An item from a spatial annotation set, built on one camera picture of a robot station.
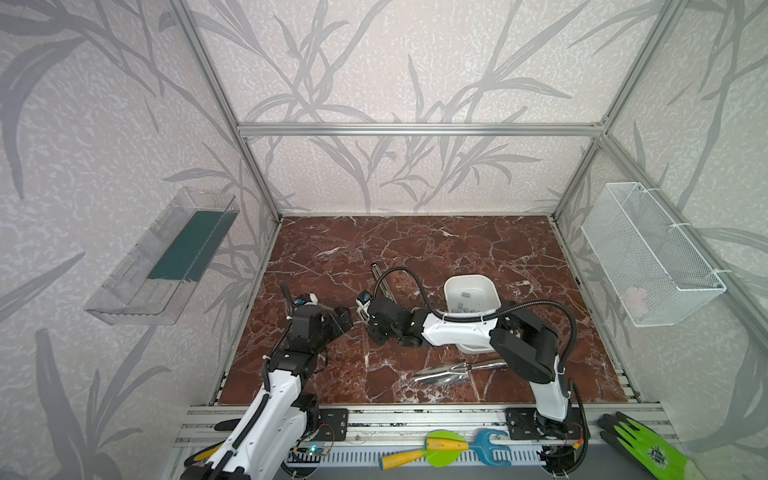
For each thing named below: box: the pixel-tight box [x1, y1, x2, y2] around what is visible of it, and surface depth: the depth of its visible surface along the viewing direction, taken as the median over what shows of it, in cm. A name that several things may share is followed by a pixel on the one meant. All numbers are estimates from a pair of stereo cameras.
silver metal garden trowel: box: [414, 362, 508, 384], surface depth 82 cm
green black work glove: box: [599, 411, 706, 480], surface depth 71 cm
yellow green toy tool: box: [378, 430, 469, 471], surface depth 71 cm
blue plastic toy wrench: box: [470, 428, 512, 467], surface depth 70 cm
